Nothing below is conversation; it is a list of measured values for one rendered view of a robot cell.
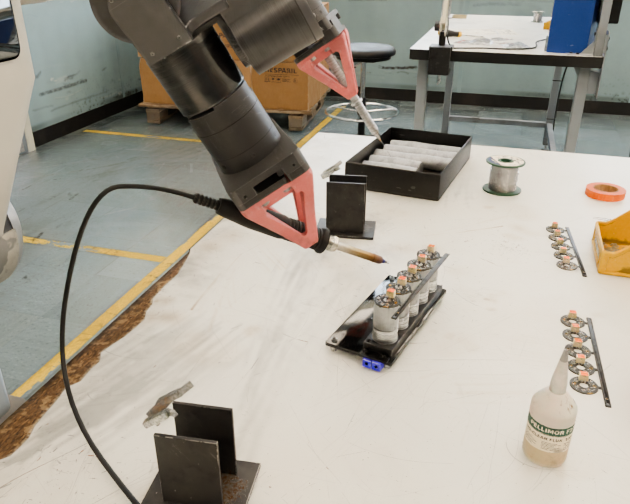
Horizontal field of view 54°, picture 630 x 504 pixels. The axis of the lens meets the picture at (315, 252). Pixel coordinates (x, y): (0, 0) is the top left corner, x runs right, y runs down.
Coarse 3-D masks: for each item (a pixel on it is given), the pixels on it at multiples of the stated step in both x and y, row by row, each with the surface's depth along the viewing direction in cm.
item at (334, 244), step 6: (330, 240) 57; (336, 240) 57; (330, 246) 57; (336, 246) 57; (342, 246) 58; (348, 246) 58; (348, 252) 58; (354, 252) 58; (360, 252) 58; (366, 252) 59; (366, 258) 59; (372, 258) 59; (378, 258) 59
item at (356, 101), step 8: (328, 56) 77; (328, 64) 78; (336, 64) 78; (336, 72) 78; (344, 80) 78; (352, 104) 79; (360, 104) 80; (360, 112) 80; (368, 120) 80; (368, 128) 81; (376, 128) 81
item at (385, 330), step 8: (376, 312) 59; (384, 312) 58; (392, 312) 58; (376, 320) 59; (384, 320) 58; (392, 320) 58; (376, 328) 59; (384, 328) 59; (392, 328) 59; (376, 336) 60; (384, 336) 59; (392, 336) 59
